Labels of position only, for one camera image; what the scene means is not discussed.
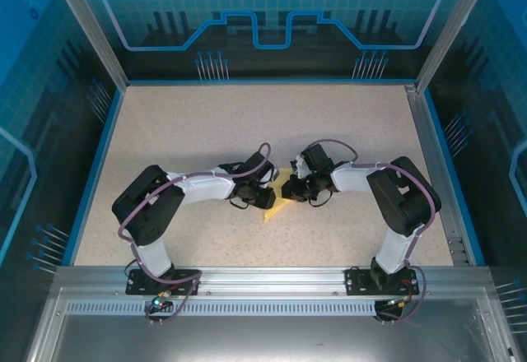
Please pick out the yellow paper sheet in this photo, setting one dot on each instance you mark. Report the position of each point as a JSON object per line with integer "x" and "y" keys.
{"x": 276, "y": 210}

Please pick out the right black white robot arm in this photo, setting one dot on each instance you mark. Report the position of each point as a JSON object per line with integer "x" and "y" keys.
{"x": 403, "y": 201}

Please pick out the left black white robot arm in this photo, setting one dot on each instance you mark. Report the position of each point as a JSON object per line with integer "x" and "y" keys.
{"x": 152, "y": 210}

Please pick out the steel front panel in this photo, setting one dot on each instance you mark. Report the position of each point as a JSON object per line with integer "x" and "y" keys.
{"x": 263, "y": 337}

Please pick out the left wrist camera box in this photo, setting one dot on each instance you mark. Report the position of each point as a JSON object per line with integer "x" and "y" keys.
{"x": 275, "y": 173}

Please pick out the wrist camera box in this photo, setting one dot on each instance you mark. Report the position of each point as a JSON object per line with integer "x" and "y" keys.
{"x": 275, "y": 173}
{"x": 299, "y": 165}

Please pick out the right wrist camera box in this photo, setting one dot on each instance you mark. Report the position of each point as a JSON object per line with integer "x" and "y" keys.
{"x": 299, "y": 165}

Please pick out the aluminium mounting rail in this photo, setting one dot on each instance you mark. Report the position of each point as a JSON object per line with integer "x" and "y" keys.
{"x": 271, "y": 279}

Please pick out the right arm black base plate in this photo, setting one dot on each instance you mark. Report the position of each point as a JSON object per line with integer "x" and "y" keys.
{"x": 358, "y": 281}

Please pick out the aluminium side rail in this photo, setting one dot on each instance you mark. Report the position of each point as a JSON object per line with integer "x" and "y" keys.
{"x": 432, "y": 164}

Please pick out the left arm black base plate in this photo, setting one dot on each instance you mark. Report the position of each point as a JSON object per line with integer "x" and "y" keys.
{"x": 142, "y": 286}

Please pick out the aluminium frame post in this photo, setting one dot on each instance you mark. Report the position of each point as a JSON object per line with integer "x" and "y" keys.
{"x": 449, "y": 37}
{"x": 94, "y": 37}

